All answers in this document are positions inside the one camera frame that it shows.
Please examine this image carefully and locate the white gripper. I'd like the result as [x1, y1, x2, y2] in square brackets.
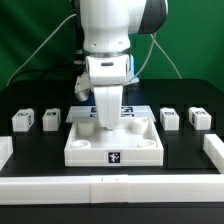
[86, 54, 130, 128]

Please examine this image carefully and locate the white square table top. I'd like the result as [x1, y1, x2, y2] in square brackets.
[64, 117, 164, 167]

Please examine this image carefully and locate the white marker sheet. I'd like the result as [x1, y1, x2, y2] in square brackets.
[66, 106, 156, 123]

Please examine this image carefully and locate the white U-shaped fence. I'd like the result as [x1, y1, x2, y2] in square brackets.
[0, 135, 224, 205]

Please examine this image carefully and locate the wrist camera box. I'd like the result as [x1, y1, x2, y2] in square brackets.
[74, 73, 91, 102]

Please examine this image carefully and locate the black cable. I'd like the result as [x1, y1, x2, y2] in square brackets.
[19, 64, 84, 81]

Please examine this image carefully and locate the white cable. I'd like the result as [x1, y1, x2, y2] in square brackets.
[6, 13, 78, 87]

